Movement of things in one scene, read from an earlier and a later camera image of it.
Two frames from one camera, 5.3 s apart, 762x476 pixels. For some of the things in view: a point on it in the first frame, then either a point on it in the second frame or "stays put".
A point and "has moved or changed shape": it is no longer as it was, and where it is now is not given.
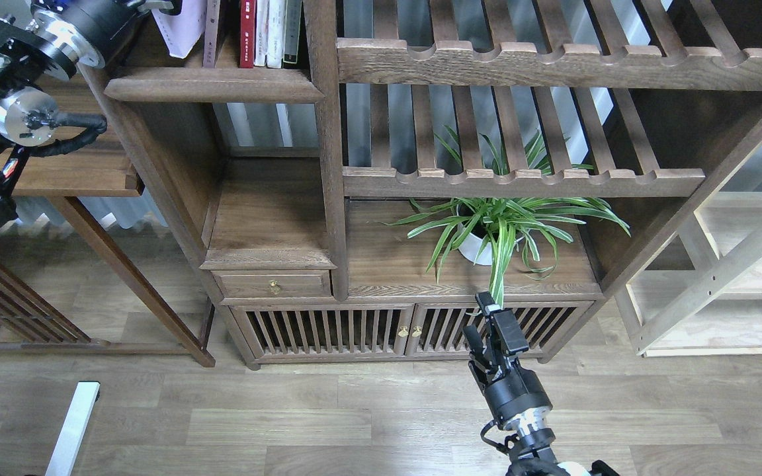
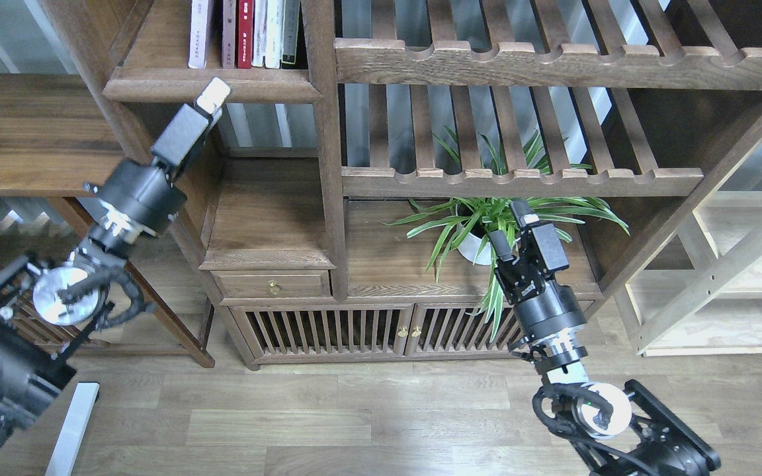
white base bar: (63, 460) stays put
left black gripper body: (99, 28) to (137, 200)
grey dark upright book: (292, 15) stays put
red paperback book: (247, 33) stays put
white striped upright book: (276, 34) stays put
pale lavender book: (183, 30) has moved or changed shape
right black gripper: (509, 391) to (544, 307)
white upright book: (260, 40) stays put
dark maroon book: (213, 10) to (229, 28)
